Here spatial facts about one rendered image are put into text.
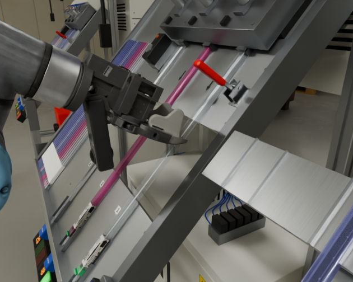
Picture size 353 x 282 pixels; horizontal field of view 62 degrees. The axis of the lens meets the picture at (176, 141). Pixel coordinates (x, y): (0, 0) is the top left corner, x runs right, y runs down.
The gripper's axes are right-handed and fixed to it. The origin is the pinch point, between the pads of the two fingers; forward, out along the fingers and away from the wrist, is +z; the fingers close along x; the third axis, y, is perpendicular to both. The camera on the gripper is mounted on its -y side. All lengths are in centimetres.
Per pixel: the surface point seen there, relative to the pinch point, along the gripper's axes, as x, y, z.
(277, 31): -6.0, 23.4, 4.3
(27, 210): 146, -100, 19
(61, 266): 5.1, -31.0, -7.8
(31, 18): 425, 24, -3
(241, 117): -10.0, 8.4, 2.0
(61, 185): 31.3, -26.6, -5.2
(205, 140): 56, -3, 53
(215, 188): -10.0, -3.4, 3.9
